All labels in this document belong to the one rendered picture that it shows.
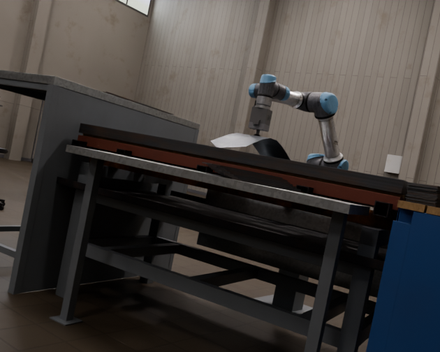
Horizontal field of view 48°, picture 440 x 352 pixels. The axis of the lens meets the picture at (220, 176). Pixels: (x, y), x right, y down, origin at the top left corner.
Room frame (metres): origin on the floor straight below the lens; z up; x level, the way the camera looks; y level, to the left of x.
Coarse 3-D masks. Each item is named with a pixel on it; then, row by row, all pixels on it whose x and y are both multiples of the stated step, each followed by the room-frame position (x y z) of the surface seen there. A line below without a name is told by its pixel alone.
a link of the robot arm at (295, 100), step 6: (252, 84) 2.61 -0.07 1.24; (258, 84) 2.57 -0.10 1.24; (252, 90) 2.58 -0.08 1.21; (252, 96) 2.61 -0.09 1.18; (294, 96) 2.74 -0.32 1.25; (300, 96) 2.78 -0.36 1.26; (306, 96) 2.80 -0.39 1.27; (282, 102) 2.71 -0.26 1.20; (288, 102) 2.73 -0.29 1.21; (294, 102) 2.76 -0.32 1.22; (300, 102) 2.78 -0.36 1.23; (300, 108) 2.82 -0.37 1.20
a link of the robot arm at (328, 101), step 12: (312, 96) 2.77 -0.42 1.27; (324, 96) 2.72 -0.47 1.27; (312, 108) 2.78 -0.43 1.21; (324, 108) 2.72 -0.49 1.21; (336, 108) 2.76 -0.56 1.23; (324, 120) 2.78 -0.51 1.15; (324, 132) 2.82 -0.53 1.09; (324, 144) 2.87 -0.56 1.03; (336, 144) 2.86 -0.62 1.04; (324, 156) 2.94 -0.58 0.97; (336, 156) 2.89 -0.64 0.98; (348, 168) 2.95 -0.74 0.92
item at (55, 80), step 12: (0, 72) 2.53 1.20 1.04; (12, 72) 2.49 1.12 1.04; (60, 84) 2.36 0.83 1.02; (72, 84) 2.43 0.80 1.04; (96, 96) 2.58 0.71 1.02; (108, 96) 2.65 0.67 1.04; (132, 108) 2.83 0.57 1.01; (144, 108) 2.92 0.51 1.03; (168, 120) 3.14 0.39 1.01; (180, 120) 3.25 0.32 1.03
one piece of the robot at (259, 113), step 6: (252, 108) 2.42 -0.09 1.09; (258, 108) 2.41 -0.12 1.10; (264, 108) 2.39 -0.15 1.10; (252, 114) 2.42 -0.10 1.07; (258, 114) 2.40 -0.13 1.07; (264, 114) 2.39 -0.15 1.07; (270, 114) 2.43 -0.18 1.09; (252, 120) 2.42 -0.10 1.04; (258, 120) 2.38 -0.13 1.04; (264, 120) 2.39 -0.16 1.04; (270, 120) 2.44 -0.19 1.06; (252, 126) 2.41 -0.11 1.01; (258, 126) 2.40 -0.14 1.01; (264, 126) 2.39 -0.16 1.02; (258, 132) 2.43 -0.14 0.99
